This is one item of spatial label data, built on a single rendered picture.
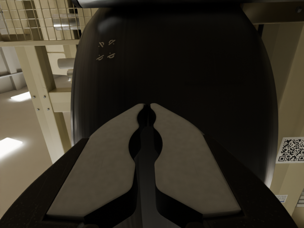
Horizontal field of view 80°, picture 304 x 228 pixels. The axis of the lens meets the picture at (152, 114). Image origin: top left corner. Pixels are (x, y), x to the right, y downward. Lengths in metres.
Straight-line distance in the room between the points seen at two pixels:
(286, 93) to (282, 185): 0.26
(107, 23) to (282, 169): 0.51
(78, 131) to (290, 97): 0.41
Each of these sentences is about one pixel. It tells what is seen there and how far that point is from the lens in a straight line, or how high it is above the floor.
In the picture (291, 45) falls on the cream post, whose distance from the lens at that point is 0.45.
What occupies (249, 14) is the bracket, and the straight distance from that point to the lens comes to 0.56.
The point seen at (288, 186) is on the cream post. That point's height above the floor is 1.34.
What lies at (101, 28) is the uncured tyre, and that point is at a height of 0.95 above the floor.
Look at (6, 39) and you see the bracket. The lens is 0.97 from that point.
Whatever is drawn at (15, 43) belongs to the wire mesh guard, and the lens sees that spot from 0.93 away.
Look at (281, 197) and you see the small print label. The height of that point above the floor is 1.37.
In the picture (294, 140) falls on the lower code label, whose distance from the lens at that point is 0.53.
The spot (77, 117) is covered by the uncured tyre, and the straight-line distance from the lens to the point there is 0.25.
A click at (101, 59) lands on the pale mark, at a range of 0.24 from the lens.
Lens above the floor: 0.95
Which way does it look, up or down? 25 degrees up
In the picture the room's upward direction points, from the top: 178 degrees clockwise
